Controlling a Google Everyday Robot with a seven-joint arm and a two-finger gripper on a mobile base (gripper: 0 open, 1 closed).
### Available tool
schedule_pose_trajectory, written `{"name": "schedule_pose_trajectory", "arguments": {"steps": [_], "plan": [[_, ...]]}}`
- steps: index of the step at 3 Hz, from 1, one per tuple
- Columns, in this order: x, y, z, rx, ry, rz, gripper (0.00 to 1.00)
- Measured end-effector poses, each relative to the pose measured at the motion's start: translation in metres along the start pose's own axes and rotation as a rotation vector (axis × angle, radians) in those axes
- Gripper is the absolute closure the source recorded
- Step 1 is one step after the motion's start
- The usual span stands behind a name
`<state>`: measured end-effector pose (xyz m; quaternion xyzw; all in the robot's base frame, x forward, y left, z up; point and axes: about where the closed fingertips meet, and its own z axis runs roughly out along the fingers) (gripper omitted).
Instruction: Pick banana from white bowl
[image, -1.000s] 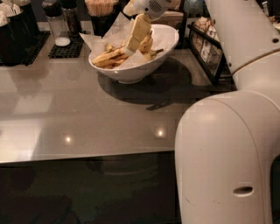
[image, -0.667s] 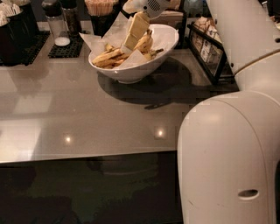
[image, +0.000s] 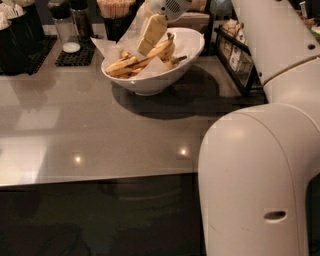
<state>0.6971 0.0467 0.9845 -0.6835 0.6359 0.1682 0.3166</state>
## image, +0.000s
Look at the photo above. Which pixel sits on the large black rubber mat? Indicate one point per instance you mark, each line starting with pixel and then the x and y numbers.
pixel 31 63

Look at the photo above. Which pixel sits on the glass salt shaker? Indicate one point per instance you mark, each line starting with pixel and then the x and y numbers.
pixel 62 18

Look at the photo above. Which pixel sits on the black cylindrical container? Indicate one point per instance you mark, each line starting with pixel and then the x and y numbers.
pixel 30 29
pixel 12 58

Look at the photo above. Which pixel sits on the black wire condiment rack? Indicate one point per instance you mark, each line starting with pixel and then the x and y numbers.
pixel 234 54

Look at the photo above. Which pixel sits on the white paper bowl liner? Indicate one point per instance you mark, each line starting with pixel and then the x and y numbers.
pixel 134 31

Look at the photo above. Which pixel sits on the black napkin holder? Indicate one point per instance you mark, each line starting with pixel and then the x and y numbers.
pixel 193 29

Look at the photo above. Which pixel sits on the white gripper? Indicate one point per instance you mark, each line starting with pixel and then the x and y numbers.
pixel 170 9

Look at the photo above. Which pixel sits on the white ceramic bowl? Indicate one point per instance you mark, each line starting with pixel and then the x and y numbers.
pixel 155 77

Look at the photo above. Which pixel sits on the black stir stick cup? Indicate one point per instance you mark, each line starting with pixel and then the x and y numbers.
pixel 117 16

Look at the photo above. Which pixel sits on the small bananas in bowl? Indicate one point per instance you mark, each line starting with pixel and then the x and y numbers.
pixel 170 63

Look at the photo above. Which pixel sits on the glass pepper shaker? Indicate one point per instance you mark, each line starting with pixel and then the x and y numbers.
pixel 81 16

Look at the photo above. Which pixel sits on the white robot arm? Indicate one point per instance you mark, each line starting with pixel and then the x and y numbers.
pixel 255 164

